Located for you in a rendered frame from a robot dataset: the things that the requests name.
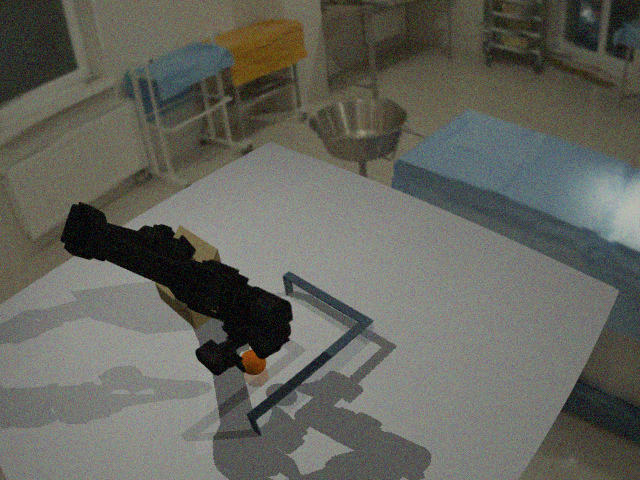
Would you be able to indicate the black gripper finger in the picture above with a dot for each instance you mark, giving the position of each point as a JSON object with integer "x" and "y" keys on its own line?
{"x": 238, "y": 363}

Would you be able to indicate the dark blue-grey l-shaped low wall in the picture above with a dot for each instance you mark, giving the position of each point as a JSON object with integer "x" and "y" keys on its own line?
{"x": 363, "y": 322}

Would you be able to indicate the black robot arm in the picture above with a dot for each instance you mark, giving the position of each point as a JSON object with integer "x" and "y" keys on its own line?
{"x": 153, "y": 253}

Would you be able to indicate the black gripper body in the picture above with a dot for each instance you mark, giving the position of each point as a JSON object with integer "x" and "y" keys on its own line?
{"x": 218, "y": 358}

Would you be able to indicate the low clear corner walls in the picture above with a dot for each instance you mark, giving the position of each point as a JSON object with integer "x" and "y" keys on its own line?
{"x": 323, "y": 374}

